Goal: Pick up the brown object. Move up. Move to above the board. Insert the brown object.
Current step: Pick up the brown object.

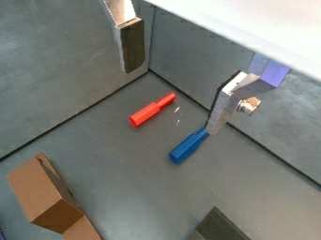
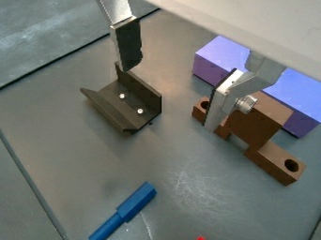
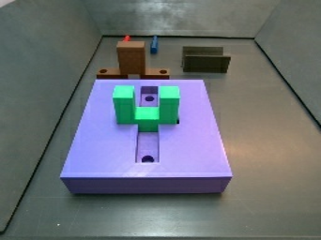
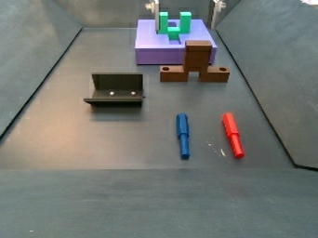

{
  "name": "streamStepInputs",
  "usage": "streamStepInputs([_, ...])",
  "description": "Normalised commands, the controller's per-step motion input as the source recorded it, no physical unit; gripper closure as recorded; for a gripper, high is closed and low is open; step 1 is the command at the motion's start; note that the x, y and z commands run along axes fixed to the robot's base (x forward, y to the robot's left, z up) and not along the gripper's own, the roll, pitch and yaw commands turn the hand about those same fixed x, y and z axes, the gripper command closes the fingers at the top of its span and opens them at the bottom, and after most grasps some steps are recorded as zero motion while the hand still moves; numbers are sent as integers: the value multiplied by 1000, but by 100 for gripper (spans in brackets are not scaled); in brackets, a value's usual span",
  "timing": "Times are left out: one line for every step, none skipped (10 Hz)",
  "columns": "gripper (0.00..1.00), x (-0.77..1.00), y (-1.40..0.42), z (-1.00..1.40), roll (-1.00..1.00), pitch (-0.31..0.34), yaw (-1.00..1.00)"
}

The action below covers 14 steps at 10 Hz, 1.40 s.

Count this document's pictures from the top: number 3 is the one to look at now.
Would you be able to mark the brown T-shaped block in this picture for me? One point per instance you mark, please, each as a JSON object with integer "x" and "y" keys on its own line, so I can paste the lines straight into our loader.
{"x": 132, "y": 64}

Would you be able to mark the purple base board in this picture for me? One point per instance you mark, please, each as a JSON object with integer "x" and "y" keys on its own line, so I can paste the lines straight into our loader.
{"x": 189, "y": 165}

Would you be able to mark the green U-shaped block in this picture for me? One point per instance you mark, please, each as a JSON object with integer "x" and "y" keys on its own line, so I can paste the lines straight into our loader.
{"x": 157, "y": 108}

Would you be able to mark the red peg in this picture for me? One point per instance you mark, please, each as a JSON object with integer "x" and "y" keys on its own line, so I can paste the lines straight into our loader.
{"x": 128, "y": 38}

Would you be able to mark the black angled bracket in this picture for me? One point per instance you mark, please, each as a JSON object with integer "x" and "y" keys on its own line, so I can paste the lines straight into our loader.
{"x": 205, "y": 59}

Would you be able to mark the blue peg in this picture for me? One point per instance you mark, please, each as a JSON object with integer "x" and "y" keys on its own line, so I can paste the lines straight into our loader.
{"x": 155, "y": 45}

